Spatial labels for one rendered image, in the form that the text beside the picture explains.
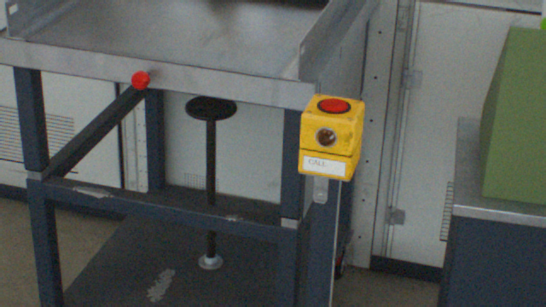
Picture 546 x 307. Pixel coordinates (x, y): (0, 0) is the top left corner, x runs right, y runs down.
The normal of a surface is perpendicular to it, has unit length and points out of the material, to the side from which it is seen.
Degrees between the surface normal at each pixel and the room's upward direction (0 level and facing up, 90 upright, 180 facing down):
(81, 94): 90
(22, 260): 0
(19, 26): 90
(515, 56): 90
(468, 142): 0
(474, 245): 90
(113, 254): 0
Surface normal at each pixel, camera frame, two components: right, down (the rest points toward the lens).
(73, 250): 0.04, -0.88
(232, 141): -0.28, 0.45
